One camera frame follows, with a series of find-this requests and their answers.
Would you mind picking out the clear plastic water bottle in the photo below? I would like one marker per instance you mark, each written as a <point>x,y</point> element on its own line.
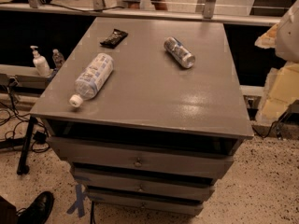
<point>92,79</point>

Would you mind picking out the middle grey drawer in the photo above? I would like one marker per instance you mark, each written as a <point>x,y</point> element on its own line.
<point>102,179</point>

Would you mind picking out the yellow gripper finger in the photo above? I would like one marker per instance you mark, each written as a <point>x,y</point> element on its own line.
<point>268,39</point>
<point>280,90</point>

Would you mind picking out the top grey drawer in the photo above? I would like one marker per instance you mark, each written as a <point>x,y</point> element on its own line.
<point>141,158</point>

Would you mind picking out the blue tape floor mark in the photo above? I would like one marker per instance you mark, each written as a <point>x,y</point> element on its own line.
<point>78,204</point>

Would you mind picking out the white pump dispenser bottle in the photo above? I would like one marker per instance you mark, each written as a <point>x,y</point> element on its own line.
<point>40,62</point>

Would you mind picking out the grey drawer cabinet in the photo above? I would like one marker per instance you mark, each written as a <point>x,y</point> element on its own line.
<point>150,100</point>

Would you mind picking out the small clear plastic bottle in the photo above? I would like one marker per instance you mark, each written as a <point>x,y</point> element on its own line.
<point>58,58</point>

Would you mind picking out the bottom grey drawer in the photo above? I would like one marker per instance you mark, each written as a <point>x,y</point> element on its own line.
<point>143,202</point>

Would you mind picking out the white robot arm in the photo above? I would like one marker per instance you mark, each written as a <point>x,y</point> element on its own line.
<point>287,41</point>

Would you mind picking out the black leather shoe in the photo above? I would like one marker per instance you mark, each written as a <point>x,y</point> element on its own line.
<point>39,210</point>

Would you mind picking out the black snack wrapper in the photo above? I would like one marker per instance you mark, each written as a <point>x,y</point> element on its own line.
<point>114,39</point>

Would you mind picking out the black table leg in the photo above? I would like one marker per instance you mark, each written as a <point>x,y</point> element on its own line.
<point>23,168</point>

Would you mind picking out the grey drawer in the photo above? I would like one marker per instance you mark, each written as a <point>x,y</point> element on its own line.
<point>102,179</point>
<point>141,158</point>
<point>143,202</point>

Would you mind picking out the silver redbull can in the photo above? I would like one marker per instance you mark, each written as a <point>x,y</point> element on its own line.
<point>184,57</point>

